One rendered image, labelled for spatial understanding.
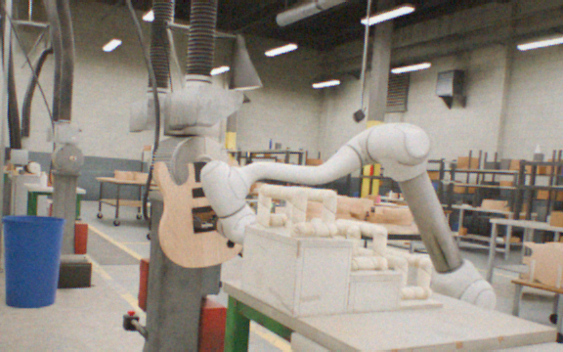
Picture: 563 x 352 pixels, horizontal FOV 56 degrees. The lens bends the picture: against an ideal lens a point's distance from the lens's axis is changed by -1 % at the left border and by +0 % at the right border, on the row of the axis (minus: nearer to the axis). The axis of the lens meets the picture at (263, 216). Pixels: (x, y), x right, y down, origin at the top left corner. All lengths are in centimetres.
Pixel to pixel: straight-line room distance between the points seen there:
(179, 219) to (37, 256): 283
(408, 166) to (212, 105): 70
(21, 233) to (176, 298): 249
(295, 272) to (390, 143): 72
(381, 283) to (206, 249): 93
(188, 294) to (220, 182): 90
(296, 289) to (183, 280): 129
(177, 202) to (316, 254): 92
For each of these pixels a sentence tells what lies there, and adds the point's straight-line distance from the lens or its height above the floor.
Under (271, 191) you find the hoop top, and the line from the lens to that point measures 130.
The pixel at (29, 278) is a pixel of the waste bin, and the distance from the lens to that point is 478.
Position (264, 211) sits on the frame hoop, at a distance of 134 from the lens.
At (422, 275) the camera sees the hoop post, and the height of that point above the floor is 101.
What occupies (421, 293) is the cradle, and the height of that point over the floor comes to 96.
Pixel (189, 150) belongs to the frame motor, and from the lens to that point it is 220.
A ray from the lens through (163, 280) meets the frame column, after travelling 239.
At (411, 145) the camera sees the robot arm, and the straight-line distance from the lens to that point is 173.
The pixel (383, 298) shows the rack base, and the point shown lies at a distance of 133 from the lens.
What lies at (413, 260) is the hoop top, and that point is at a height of 104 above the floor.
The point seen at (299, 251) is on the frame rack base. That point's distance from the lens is 117.
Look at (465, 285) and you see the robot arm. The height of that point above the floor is 91.
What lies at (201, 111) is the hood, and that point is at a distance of 192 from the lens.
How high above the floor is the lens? 124
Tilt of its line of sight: 4 degrees down
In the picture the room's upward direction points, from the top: 4 degrees clockwise
